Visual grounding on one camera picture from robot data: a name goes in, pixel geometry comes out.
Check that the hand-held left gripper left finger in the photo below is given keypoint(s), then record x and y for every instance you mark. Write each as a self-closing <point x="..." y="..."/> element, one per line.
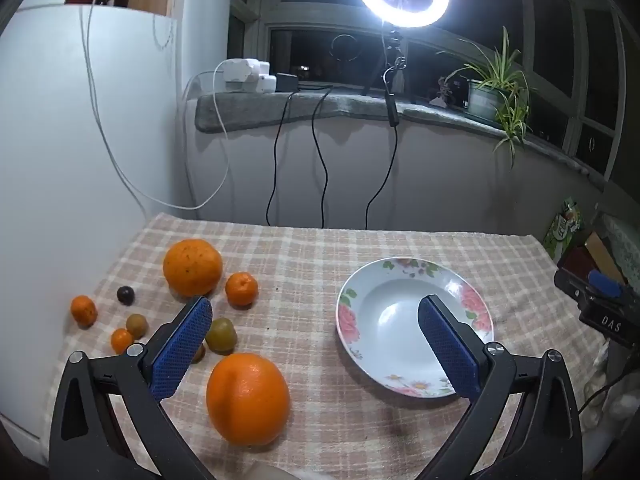
<point x="182" y="350"/>

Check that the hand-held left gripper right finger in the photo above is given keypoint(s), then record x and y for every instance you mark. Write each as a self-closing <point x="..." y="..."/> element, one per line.
<point x="450" y="350"/>

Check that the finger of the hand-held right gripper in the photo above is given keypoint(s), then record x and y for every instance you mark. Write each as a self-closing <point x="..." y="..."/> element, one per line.
<point x="602" y="282"/>

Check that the larger brown round fruit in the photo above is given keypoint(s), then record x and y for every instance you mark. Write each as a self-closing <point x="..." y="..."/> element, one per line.
<point x="222" y="334"/>

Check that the tiny orange kumquat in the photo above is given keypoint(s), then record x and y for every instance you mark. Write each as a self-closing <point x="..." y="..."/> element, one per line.
<point x="121" y="341"/>

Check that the floral white plate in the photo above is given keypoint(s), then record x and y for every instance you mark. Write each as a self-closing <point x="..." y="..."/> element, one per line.
<point x="390" y="310"/>

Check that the large smooth orange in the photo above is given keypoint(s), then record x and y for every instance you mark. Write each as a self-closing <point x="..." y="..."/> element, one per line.
<point x="247" y="400"/>

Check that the large speckled orange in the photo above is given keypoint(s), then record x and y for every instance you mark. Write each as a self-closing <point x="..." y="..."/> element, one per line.
<point x="192" y="267"/>

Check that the dark red box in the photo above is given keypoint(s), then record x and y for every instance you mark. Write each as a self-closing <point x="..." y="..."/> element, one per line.
<point x="577" y="260"/>

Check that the pale printed cloth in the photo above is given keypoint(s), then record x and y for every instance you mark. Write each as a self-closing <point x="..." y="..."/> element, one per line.
<point x="622" y="240"/>

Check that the small brown round fruit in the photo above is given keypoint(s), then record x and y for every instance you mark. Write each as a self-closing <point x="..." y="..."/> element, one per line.
<point x="136" y="325"/>

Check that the green snack packet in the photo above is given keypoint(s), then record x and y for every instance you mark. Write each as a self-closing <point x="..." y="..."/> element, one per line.
<point x="565" y="230"/>

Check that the dark purple round fruit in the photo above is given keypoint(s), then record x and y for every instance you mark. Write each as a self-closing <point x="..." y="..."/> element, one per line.
<point x="125" y="294"/>

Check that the medium mandarin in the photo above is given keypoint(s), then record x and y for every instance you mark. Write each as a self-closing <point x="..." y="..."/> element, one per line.
<point x="241" y="289"/>

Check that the small mandarin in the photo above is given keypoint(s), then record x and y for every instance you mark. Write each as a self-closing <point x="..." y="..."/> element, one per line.
<point x="83" y="310"/>

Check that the checkered tablecloth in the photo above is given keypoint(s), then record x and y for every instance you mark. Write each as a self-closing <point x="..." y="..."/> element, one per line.
<point x="310" y="260"/>

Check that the potted spider plant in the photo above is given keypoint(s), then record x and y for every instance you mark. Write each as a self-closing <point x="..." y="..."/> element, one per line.
<point x="487" y="97"/>

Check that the white cabinet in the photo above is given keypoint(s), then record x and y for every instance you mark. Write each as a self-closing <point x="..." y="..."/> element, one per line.
<point x="50" y="160"/>

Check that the small dark potted plant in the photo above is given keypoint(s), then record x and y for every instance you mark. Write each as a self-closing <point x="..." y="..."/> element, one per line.
<point x="447" y="92"/>

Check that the window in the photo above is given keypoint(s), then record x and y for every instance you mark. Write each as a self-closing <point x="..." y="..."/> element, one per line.
<point x="550" y="35"/>

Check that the white charger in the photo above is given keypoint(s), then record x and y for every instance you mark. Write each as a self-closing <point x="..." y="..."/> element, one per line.
<point x="267" y="84"/>

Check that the white power strip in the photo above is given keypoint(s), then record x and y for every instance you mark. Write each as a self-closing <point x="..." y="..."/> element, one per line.
<point x="240" y="72"/>

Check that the black power adapter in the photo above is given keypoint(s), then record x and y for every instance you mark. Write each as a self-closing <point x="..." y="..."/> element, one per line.
<point x="287" y="83"/>

